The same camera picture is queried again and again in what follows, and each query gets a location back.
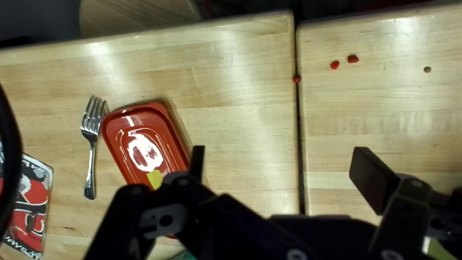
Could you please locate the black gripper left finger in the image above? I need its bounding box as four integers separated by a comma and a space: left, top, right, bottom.
190, 146, 206, 181

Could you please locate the red rectangular plastic lid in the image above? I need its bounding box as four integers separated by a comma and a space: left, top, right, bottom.
102, 102, 190, 190

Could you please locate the red black printed booklet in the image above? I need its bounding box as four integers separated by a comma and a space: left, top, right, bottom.
4, 155, 54, 260

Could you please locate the silver metal fork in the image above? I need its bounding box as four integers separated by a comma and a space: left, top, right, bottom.
82, 96, 106, 200

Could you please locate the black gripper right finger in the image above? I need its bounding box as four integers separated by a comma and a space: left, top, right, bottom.
350, 146, 401, 216

